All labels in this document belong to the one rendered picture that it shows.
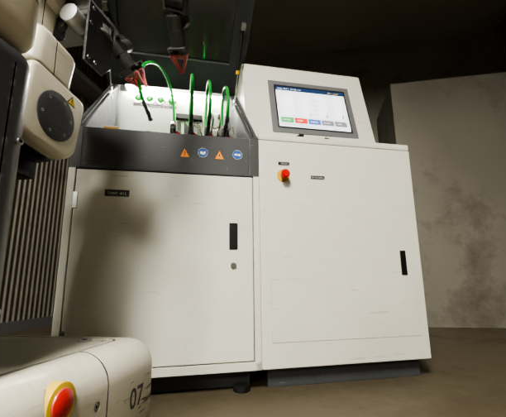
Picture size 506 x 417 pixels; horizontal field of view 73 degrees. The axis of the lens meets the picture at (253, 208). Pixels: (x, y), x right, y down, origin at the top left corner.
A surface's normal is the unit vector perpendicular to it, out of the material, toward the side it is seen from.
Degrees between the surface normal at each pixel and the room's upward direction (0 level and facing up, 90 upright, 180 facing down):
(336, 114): 76
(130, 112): 90
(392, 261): 90
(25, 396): 51
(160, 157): 90
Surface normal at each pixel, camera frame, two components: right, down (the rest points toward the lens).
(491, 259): -0.18, -0.20
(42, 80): 0.98, -0.05
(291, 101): 0.20, -0.43
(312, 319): 0.21, -0.20
